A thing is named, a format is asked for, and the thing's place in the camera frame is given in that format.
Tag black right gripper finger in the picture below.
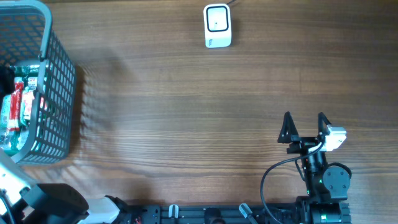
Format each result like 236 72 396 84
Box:
277 111 299 143
318 112 331 136

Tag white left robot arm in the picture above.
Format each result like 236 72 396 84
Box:
1 65 132 223

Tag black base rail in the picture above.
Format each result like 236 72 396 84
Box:
124 203 352 224

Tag red chocolate bar packet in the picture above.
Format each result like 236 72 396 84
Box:
7 78 24 131

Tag white barcode scanner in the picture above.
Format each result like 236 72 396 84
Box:
203 3 232 49

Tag dark grey plastic basket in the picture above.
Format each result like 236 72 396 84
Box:
1 1 77 165

